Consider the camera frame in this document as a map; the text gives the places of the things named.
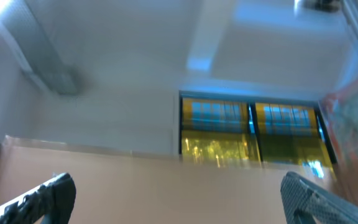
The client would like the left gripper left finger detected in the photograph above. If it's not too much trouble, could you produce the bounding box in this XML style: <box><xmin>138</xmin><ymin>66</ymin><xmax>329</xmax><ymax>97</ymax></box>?
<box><xmin>0</xmin><ymin>173</ymin><xmax>76</xmax><ymax>224</ymax></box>

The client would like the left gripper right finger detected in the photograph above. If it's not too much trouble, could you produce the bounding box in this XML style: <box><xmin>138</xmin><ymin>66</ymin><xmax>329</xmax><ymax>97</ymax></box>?
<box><xmin>280</xmin><ymin>172</ymin><xmax>358</xmax><ymax>224</ymax></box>

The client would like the yellow tinted window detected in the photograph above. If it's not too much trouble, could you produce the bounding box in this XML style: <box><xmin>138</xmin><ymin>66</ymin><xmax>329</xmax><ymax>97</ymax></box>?
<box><xmin>178</xmin><ymin>93</ymin><xmax>337</xmax><ymax>179</ymax></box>

